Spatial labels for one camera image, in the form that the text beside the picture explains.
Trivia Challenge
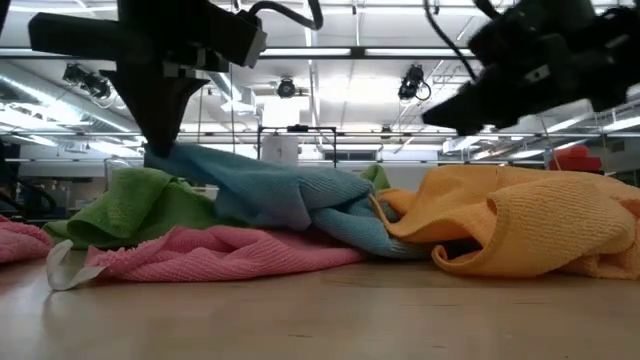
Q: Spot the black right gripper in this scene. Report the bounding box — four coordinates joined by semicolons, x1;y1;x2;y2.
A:
422;0;606;136

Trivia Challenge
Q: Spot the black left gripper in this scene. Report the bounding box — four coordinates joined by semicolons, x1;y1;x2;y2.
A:
27;0;269;159

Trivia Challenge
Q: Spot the green microfiber towel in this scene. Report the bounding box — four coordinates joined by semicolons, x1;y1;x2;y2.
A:
42;167;249;250
358;163;392;192

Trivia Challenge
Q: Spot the orange microfiber towel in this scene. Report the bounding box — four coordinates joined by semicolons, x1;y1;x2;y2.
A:
372;164;640;280

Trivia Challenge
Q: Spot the blue microfiber towel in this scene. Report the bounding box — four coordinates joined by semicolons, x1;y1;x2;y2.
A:
144;143;432;260

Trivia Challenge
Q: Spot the pink microfiber towel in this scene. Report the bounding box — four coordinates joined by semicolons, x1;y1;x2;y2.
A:
0;214;54;265
47;224;367;292

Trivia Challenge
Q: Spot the black ceiling device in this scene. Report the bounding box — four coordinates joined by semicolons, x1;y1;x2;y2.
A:
62;63;112;100
398;63;432;102
276;77;298;100

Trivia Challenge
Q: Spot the red object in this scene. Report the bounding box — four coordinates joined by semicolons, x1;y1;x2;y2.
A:
549;144;604;174

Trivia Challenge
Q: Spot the black overhead crossbar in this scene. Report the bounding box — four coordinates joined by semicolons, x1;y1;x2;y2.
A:
0;46;640;61

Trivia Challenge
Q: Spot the white pillar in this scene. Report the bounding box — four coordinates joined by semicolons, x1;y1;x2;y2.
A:
261;134;300;166

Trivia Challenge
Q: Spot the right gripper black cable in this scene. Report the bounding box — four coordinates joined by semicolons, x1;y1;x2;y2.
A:
423;0;479;81

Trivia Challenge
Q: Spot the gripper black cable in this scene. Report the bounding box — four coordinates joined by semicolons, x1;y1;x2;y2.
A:
248;0;324;31
423;0;479;81

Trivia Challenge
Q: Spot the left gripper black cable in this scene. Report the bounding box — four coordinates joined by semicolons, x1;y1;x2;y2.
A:
248;0;324;31

